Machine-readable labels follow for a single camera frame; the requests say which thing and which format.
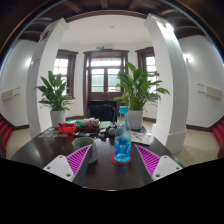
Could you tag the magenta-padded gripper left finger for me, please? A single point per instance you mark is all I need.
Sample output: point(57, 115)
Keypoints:
point(77, 160)

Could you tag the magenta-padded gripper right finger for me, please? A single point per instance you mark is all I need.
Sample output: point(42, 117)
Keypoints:
point(149, 159)

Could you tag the clear bottle with blue cap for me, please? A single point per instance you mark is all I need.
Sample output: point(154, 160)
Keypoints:
point(123, 143)

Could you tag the white mug with dark print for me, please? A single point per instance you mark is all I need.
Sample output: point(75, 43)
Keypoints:
point(81, 142)

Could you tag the printed paper sheets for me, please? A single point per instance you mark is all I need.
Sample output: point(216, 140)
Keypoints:
point(141, 138)

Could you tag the red box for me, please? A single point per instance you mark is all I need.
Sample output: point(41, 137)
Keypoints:
point(67, 128)

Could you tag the box of snacks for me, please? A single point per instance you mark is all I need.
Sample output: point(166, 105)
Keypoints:
point(89, 125)

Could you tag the black chair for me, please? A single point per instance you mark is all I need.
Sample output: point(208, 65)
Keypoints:
point(101, 110)

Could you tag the small potted green plant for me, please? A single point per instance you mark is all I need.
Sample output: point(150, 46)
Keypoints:
point(55, 93)

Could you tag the large potted green plant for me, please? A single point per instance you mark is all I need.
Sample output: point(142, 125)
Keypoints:
point(138, 88)

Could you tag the red carpeted stairs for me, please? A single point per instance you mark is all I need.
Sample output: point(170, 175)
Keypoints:
point(6, 130)
point(219, 133)

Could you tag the dark wooden glass door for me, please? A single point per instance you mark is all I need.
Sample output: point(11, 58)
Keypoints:
point(105, 78)

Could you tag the narrow dark-framed window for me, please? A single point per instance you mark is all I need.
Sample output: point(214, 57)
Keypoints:
point(150, 65)

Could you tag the wide dark-framed window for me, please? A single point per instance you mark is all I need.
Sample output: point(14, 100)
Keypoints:
point(61, 66)

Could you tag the green exit sign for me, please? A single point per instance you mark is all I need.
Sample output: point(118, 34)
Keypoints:
point(100, 47)

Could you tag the white wall radiator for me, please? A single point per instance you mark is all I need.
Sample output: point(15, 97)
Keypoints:
point(211, 91)
point(10, 94)

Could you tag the wall lamp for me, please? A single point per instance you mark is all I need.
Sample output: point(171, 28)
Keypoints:
point(187, 58)
point(29, 62)

